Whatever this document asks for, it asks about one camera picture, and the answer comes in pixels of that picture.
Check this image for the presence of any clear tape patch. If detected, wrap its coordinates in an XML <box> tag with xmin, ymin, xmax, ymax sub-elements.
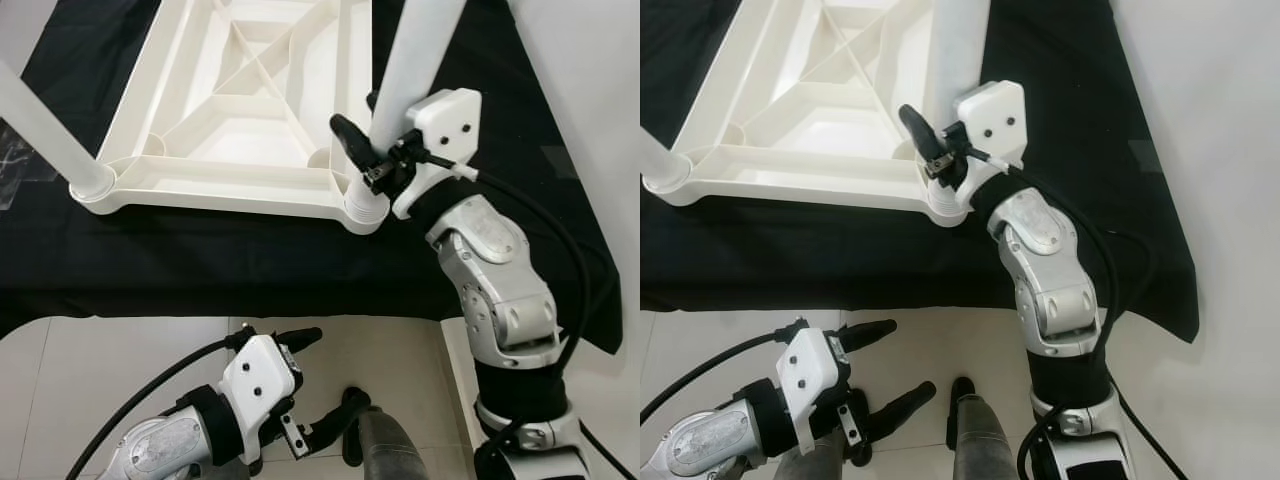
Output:
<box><xmin>0</xmin><ymin>130</ymin><xmax>56</xmax><ymax>211</ymax></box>

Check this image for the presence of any grey robot left leg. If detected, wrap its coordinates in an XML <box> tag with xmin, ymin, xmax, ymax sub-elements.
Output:
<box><xmin>775</xmin><ymin>440</ymin><xmax>851</xmax><ymax>480</ymax></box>

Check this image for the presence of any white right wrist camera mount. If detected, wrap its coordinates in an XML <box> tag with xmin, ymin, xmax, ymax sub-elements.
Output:
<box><xmin>940</xmin><ymin>80</ymin><xmax>1029</xmax><ymax>216</ymax></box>
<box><xmin>392</xmin><ymin>88</ymin><xmax>483</xmax><ymax>221</ymax></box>

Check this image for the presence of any white plastic table leg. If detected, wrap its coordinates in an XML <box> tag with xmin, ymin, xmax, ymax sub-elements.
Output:
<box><xmin>345</xmin><ymin>0</ymin><xmax>469</xmax><ymax>233</ymax></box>
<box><xmin>0</xmin><ymin>60</ymin><xmax>116</xmax><ymax>198</ymax></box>
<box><xmin>925</xmin><ymin>0</ymin><xmax>991</xmax><ymax>226</ymax></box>
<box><xmin>640</xmin><ymin>130</ymin><xmax>693</xmax><ymax>196</ymax></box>

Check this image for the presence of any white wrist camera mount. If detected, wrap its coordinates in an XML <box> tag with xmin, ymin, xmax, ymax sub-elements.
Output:
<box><xmin>940</xmin><ymin>80</ymin><xmax>1029</xmax><ymax>216</ymax></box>
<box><xmin>220</xmin><ymin>335</ymin><xmax>301</xmax><ymax>466</ymax></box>
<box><xmin>392</xmin><ymin>88</ymin><xmax>483</xmax><ymax>221</ymax></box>
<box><xmin>775</xmin><ymin>327</ymin><xmax>851</xmax><ymax>456</ymax></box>

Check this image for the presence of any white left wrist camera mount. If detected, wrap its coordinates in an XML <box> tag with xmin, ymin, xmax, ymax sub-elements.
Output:
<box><xmin>220</xmin><ymin>335</ymin><xmax>301</xmax><ymax>466</ymax></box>
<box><xmin>775</xmin><ymin>327</ymin><xmax>851</xmax><ymax>456</ymax></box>

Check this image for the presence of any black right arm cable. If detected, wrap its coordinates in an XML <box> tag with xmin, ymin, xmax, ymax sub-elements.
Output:
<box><xmin>975</xmin><ymin>150</ymin><xmax>1191</xmax><ymax>480</ymax></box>
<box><xmin>415</xmin><ymin>150</ymin><xmax>641</xmax><ymax>480</ymax></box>

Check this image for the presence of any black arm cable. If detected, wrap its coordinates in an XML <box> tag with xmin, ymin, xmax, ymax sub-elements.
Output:
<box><xmin>975</xmin><ymin>150</ymin><xmax>1191</xmax><ymax>480</ymax></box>
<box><xmin>65</xmin><ymin>335</ymin><xmax>246</xmax><ymax>480</ymax></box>
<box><xmin>640</xmin><ymin>320</ymin><xmax>806</xmax><ymax>426</ymax></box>
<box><xmin>415</xmin><ymin>150</ymin><xmax>641</xmax><ymax>480</ymax></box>

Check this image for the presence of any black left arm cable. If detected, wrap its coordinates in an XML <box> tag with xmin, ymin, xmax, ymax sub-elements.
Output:
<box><xmin>640</xmin><ymin>320</ymin><xmax>806</xmax><ymax>426</ymax></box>
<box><xmin>65</xmin><ymin>335</ymin><xmax>246</xmax><ymax>480</ymax></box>

